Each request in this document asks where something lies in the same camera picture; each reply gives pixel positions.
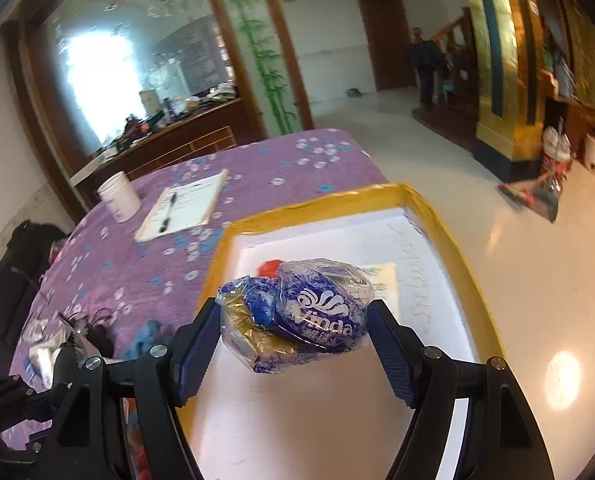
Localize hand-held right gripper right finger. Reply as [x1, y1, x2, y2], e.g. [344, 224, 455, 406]
[366, 299, 558, 480]

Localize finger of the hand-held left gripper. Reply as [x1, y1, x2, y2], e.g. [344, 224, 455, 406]
[52, 343, 84, 402]

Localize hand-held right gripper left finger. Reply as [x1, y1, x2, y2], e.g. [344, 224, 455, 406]
[38, 297, 223, 480]

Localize blue tissue pack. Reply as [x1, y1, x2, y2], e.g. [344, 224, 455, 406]
[216, 258, 378, 375]

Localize yellow-edged white box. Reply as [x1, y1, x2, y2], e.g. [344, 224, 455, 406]
[175, 182, 508, 480]

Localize blue rolled towel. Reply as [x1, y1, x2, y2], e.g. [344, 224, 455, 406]
[128, 319, 171, 358]

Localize black sofa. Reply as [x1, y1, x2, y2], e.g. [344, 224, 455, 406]
[0, 260, 53, 381]

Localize black pen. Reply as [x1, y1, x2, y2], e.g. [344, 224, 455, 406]
[158, 191, 178, 233]

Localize paper notepad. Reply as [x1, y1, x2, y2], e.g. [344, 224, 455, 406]
[135, 170, 230, 242]

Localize white plastic jar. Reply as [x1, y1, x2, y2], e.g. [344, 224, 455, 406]
[96, 171, 142, 223]

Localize wooden chair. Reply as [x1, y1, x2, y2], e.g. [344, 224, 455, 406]
[148, 127, 238, 171]

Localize pink broom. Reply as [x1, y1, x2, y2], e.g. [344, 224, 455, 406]
[497, 170, 568, 211]

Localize wooden sideboard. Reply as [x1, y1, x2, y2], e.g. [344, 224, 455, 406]
[72, 97, 248, 206]

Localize assorted items on sideboard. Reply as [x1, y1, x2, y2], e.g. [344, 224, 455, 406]
[98, 85, 238, 156]

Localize wooden staircase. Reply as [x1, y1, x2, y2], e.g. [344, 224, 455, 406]
[412, 15, 478, 146]

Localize red bucket with white bag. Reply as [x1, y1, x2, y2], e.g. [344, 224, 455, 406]
[542, 117, 573, 163]

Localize wooden cabinet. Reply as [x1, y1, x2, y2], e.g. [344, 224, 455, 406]
[540, 67, 595, 171]

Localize golden pillar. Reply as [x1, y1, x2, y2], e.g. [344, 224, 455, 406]
[457, 0, 553, 161]

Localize brown wooden door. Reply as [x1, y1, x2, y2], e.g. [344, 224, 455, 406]
[356, 0, 418, 92]

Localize arched glass partition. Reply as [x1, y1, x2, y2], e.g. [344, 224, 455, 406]
[0, 0, 315, 221]

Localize blue water jug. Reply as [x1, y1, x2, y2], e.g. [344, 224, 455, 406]
[552, 55, 575, 98]

